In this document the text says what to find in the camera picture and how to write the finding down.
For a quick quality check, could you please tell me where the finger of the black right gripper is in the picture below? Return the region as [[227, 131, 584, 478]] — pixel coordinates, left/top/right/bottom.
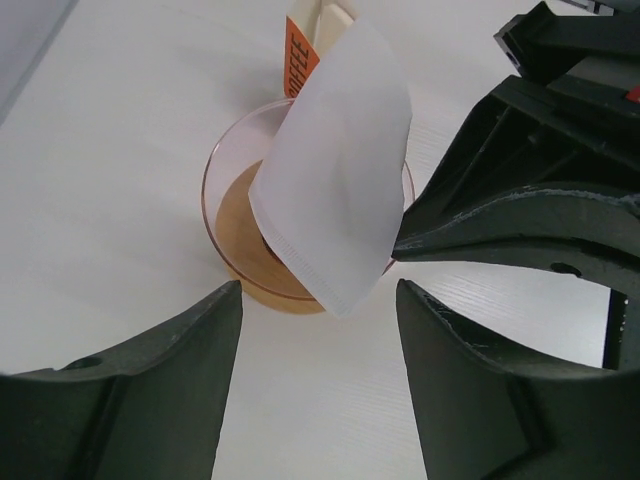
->
[[399, 76, 639, 250], [393, 182, 639, 298]]

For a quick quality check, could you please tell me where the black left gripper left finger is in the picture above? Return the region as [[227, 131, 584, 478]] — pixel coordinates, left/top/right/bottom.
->
[[1, 281, 243, 479]]

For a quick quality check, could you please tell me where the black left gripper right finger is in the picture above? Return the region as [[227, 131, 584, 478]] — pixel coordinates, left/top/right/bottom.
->
[[396, 280, 639, 479]]

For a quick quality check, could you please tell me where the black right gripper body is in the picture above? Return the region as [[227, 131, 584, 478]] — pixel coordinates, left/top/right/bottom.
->
[[494, 1, 639, 130]]

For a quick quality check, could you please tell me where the cream coffee filter holder stack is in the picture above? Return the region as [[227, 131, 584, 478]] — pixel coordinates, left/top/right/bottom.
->
[[283, 0, 358, 98]]

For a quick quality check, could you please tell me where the clear pink plastic dripper cone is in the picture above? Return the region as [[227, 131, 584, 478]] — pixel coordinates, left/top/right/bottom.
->
[[201, 97, 417, 304]]

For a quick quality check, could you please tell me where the wooden and orange dripper stand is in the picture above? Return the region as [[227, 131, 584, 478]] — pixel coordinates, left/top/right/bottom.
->
[[214, 163, 324, 315]]

